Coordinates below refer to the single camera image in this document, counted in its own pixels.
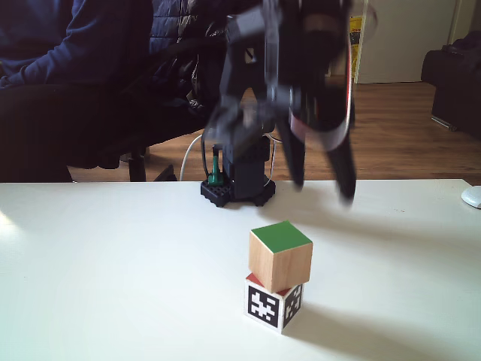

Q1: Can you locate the wooden cube with green face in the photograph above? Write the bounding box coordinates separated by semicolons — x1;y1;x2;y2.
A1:
248;220;314;294

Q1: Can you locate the wooden cube with red face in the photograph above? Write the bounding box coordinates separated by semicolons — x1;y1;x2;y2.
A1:
244;272;304;335

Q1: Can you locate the green clamp tool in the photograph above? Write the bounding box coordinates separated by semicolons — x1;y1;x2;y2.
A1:
207;156;225;186

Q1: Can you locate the yellow package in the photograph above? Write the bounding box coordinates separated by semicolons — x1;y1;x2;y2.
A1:
348;15;364;82

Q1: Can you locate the white door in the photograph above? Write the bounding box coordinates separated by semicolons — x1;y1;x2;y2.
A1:
355;0;473;84

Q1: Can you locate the white computer mouse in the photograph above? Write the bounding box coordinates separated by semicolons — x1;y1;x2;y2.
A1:
460;186;481;210

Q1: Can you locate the black sofa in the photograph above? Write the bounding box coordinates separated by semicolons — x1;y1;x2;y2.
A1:
420;32;481;133

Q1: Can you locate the black office chair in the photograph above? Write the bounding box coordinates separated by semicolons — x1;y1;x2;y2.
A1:
67;37;230;184

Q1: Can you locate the dark blue puffer jacket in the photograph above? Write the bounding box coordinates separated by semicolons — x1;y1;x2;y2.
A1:
148;0;234;114

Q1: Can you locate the person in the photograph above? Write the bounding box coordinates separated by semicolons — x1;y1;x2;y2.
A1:
0;0;211;184

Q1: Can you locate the red white servo cable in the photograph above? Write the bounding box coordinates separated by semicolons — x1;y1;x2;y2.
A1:
291;22;357;151
262;133;281;185

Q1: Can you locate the black camera cable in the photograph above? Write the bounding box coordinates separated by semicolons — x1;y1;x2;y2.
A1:
200;126;213;180

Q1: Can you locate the white usb cable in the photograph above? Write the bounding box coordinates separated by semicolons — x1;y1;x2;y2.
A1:
180;133;206;182

